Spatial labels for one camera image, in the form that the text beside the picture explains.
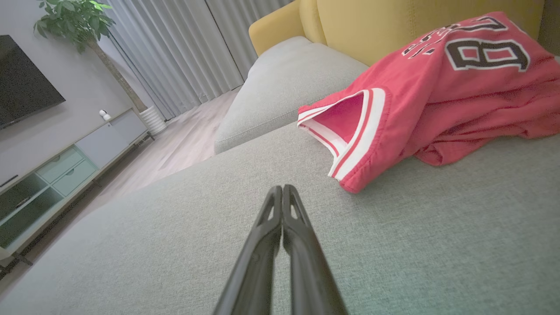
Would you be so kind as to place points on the red basketball jersey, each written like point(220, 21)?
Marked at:
point(437, 96)

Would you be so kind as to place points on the large grey sofa seat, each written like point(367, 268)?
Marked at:
point(393, 245)

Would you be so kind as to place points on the black flat television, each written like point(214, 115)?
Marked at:
point(22, 83)

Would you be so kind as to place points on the small grey sofa cushion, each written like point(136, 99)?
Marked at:
point(284, 83)

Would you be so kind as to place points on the grey pleated curtain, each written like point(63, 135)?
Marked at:
point(175, 52)
point(245, 26)

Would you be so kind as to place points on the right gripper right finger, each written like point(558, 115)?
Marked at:
point(308, 271)

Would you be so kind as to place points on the yellow sofa backrest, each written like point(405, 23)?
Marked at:
point(372, 26)

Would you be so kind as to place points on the white ribbed plant pot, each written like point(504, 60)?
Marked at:
point(153, 120)

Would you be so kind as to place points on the red basketball shorts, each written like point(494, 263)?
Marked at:
point(481, 146)

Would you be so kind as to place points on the green indoor tree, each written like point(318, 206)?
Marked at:
point(74, 22)

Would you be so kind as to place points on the low white tv cabinet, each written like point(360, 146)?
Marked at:
point(65, 170)

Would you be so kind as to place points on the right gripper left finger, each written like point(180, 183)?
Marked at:
point(258, 262)

